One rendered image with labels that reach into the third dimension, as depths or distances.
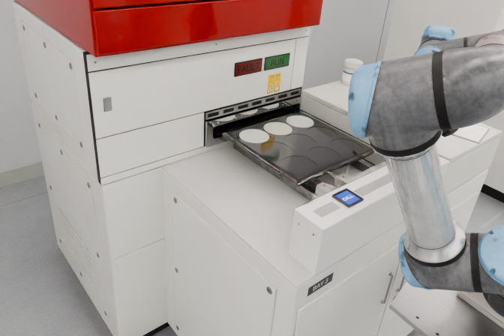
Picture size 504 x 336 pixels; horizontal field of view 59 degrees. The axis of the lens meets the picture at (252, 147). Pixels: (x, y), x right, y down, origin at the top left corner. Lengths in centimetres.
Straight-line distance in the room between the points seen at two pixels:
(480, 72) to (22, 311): 199
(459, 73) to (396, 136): 13
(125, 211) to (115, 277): 26
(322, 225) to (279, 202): 32
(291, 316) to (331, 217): 27
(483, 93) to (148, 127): 97
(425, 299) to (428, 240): 26
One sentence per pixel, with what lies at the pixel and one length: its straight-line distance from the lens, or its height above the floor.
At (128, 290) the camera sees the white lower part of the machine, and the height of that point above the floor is 35.
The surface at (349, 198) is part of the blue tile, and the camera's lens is 113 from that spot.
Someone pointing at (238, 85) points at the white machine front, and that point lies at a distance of 151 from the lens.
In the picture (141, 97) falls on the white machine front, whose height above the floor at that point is 107.
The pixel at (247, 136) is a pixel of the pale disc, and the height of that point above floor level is 90.
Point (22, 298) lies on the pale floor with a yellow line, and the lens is 229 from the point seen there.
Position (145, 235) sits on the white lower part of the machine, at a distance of 158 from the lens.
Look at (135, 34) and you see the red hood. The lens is 120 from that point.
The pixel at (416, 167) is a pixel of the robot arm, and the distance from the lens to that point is 77.
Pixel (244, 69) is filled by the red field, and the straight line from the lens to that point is 150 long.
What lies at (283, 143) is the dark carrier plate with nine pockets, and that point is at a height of 90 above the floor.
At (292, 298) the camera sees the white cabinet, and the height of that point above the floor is 78.
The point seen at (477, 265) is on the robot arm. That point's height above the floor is 102.
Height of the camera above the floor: 159
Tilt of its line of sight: 29 degrees down
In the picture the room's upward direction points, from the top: 4 degrees clockwise
